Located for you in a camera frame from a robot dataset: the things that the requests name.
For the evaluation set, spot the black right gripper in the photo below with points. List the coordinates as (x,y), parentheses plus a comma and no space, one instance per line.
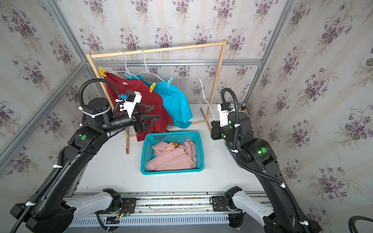
(217,130)

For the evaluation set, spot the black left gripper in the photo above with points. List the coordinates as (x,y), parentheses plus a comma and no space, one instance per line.
(138,124)

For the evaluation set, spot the pink t-shirt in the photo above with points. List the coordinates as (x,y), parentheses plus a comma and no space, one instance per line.
(173,156)

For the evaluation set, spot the white wire hanger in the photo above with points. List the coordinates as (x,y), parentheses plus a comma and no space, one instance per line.
(204,96)

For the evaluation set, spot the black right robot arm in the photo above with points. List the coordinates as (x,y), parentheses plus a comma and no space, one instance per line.
(257,157)

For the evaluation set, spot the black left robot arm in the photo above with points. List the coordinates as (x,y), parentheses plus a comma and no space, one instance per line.
(46,211)

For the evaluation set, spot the white hanger under red shirt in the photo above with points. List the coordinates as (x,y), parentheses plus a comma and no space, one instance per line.
(124,69)

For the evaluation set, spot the dark teal plastic tub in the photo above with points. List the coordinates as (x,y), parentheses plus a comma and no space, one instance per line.
(228,146)

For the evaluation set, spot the dark red t-shirt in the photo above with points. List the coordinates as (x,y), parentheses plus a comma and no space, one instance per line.
(148,98)

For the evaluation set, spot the yellow clothespin right on red shirt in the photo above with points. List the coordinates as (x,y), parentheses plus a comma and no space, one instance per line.
(152,87)

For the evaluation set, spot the yellow clothespin on red shirt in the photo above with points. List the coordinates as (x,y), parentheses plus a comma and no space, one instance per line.
(152,87)
(102,72)

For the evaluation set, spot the turquoise t-shirt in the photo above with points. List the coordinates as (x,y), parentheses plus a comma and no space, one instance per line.
(175,102)

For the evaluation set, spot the teal plastic laundry basket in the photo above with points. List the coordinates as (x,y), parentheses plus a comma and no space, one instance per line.
(179,137)

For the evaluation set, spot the light blue clothespin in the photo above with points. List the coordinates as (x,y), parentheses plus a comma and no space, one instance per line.
(127,76)
(169,82)

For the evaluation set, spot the yellow clothespin left on red shirt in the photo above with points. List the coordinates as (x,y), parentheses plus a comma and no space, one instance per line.
(102,72)

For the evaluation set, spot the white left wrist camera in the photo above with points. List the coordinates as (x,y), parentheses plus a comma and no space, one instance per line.
(128,101)

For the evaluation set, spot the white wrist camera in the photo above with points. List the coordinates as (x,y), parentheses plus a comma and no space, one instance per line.
(128,101)
(224,113)

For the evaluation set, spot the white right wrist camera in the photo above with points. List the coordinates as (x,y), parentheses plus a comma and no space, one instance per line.
(224,113)

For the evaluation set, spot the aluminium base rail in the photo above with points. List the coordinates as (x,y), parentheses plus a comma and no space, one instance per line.
(166,209)

